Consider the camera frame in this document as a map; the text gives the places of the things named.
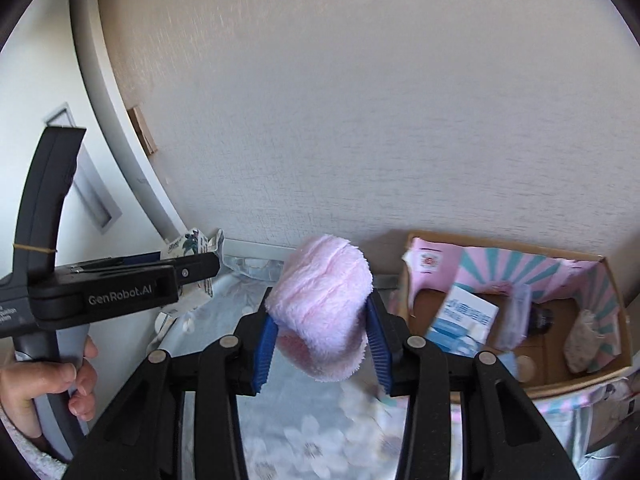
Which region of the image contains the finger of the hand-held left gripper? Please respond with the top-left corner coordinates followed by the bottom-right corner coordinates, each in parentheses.
top-left (70, 254), bottom-right (167, 274)
top-left (160, 252), bottom-right (221, 291)

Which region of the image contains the red blue blister pack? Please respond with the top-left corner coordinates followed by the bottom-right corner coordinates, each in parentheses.
top-left (494, 283), bottom-right (534, 352)

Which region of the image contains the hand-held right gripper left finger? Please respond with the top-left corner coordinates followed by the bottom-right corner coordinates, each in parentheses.
top-left (65, 287), bottom-right (281, 480)

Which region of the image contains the pink fluffy cloth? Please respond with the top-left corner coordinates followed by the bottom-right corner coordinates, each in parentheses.
top-left (264, 233), bottom-right (374, 384)

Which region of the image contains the brown door strike plate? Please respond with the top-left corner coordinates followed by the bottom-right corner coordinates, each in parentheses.
top-left (127, 105), bottom-right (159, 155)

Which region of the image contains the pink teal cardboard box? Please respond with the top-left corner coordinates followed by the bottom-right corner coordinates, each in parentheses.
top-left (397, 230), bottom-right (629, 402)

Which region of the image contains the recessed door handle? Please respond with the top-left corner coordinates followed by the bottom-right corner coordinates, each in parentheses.
top-left (42, 102), bottom-right (124, 234)

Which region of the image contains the person's left hand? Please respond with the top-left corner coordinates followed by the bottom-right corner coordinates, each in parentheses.
top-left (0, 335), bottom-right (99, 442)

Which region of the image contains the floral bed sheet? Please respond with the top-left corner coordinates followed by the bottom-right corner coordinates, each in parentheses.
top-left (149, 255), bottom-right (640, 480)

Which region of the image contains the small black jar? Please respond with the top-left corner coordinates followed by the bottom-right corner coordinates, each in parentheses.
top-left (529, 304), bottom-right (555, 336)

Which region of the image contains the white sliding door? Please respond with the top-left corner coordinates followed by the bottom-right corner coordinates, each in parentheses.
top-left (0, 0), bottom-right (172, 341)

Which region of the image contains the white patterned cloth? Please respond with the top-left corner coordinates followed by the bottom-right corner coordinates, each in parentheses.
top-left (564, 309), bottom-right (609, 374)

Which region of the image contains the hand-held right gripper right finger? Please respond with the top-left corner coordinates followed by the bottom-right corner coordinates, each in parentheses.
top-left (365, 290), bottom-right (581, 480)

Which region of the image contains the person's left forearm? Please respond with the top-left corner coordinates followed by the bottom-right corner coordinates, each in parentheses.
top-left (0, 404), bottom-right (69, 480)

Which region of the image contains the blue white packet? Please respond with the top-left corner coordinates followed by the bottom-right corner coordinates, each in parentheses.
top-left (424, 284), bottom-right (501, 359)

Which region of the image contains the pale grey small container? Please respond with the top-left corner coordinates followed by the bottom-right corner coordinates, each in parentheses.
top-left (499, 352), bottom-right (539, 384)

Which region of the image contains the floral tissue packet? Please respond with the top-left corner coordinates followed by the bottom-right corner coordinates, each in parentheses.
top-left (159, 228), bottom-right (224, 322)

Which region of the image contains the grey door frame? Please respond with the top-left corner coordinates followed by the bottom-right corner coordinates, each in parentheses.
top-left (69, 0), bottom-right (197, 247)

